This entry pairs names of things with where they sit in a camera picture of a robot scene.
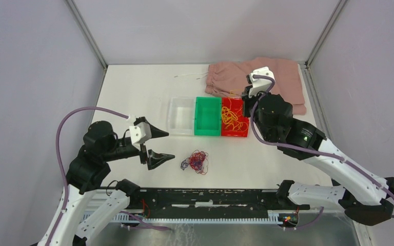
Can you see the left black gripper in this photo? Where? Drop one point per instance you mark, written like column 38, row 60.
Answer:
column 154, row 159

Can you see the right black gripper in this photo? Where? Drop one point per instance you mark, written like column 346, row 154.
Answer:
column 248, row 100

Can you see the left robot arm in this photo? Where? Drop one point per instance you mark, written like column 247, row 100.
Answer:
column 86, row 174

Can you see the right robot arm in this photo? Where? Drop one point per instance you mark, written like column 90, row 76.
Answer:
column 361, row 195

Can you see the red plastic bin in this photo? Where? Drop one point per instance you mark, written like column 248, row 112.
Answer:
column 233, row 122

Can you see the pink cloth shorts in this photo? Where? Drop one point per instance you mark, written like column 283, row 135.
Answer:
column 228, row 79

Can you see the green plastic bin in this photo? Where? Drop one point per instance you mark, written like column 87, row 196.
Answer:
column 207, row 116

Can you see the clear plastic bin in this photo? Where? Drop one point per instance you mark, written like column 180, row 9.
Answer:
column 180, row 119

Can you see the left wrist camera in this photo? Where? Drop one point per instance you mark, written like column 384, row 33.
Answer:
column 139, row 134

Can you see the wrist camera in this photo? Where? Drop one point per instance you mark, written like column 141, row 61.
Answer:
column 139, row 134
column 261, row 79

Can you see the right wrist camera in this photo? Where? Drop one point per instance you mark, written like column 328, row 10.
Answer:
column 261, row 79

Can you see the white drawstring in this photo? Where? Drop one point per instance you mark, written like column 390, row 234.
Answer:
column 197, row 75

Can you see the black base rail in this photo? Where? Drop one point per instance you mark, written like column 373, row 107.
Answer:
column 180, row 203

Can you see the white slotted cable duct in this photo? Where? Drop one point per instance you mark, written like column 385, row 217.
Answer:
column 272, row 219

